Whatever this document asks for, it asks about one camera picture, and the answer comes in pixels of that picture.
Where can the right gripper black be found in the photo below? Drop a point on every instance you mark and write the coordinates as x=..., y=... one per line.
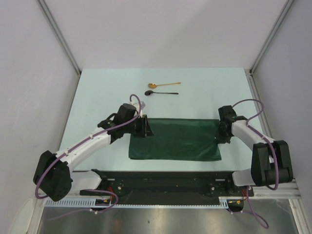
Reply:
x=222, y=140

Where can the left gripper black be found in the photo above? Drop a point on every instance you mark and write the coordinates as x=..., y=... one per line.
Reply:
x=145, y=130

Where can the dark green cloth napkin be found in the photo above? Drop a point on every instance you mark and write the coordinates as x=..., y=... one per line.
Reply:
x=178, y=139

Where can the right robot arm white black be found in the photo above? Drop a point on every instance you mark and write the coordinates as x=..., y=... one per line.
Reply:
x=271, y=160

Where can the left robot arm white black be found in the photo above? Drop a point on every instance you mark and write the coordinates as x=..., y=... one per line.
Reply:
x=55, y=177

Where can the black spoon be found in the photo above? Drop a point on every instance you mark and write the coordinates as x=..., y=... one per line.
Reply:
x=150, y=92

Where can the gold spoon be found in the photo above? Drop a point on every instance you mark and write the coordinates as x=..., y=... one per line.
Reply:
x=153, y=86

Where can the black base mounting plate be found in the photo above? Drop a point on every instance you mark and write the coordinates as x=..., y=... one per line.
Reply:
x=167, y=188

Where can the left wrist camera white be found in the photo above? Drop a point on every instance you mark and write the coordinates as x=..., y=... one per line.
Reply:
x=138, y=105

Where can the right aluminium frame post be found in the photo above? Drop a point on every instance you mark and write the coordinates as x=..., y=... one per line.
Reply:
x=273, y=32

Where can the aluminium frame post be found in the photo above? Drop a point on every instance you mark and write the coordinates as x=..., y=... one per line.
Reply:
x=273, y=32
x=43, y=6

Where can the right white cable duct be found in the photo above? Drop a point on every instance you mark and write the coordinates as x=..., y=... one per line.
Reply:
x=234, y=202

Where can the white cable duct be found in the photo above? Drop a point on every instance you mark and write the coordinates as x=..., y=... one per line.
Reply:
x=234, y=202
x=79, y=203

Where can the right aluminium rail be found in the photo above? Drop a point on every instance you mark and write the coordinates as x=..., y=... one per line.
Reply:
x=285, y=190

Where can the left white cable duct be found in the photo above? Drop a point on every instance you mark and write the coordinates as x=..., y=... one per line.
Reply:
x=79, y=203

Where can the left aluminium frame post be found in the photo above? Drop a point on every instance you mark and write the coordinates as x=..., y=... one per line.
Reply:
x=43, y=6

